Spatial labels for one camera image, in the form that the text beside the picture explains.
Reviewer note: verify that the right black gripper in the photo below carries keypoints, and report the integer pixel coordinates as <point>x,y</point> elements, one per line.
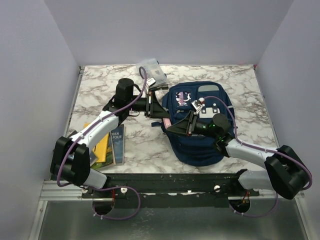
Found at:
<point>186,126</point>

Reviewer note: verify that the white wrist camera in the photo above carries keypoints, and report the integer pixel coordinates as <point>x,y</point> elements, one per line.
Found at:
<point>150,82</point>
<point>198,105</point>

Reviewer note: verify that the navy blue student backpack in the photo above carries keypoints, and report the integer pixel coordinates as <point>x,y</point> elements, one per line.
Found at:
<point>196,150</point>

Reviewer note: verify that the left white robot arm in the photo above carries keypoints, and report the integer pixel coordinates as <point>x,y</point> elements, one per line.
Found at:
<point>71,155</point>

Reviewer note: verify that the clear plastic pencil case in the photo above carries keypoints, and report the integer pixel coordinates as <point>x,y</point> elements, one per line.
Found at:
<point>153,70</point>

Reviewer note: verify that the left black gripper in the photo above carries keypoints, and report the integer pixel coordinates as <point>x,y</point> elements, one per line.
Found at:
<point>153,109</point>

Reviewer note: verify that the green yellow book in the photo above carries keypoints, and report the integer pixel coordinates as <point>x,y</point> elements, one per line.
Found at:
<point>104,155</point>

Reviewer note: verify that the yellow notebook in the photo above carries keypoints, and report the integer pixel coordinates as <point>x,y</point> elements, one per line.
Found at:
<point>104,140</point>

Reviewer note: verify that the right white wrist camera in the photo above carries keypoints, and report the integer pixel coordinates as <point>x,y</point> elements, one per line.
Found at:
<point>198,105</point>

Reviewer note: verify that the black metal base rail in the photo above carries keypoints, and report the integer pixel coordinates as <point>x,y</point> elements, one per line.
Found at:
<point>170,190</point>

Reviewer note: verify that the dark fantasy book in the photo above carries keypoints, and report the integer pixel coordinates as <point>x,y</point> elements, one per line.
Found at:
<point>92,158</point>

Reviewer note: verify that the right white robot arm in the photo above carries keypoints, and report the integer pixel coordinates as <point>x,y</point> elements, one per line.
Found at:
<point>283,171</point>

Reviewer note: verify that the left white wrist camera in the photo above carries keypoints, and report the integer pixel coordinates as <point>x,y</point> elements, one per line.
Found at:
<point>150,82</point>

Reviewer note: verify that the blue landscape book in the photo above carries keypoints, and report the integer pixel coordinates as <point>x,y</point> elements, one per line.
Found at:
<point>118,144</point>

